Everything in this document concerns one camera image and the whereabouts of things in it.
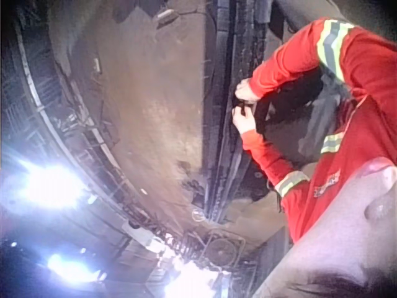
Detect person's left hand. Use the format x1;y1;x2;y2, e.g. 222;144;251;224
231;107;258;135

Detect person's right hand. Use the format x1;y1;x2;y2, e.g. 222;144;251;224
234;77;262;105

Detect small black strap piece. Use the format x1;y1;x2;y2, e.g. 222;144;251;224
233;99;259;114

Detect person's legs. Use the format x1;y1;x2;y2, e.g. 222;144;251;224
254;70;353;170

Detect white tube lamp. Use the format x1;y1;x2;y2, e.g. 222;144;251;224
154;7;181;23

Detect square caged floor fan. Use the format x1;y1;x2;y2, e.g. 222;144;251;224
200;228;246;271

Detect curved metal scaffold rack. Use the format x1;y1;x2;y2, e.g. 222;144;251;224
0;6;199;268

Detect long dark metal rail frame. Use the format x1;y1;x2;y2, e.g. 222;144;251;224
201;0;274;225

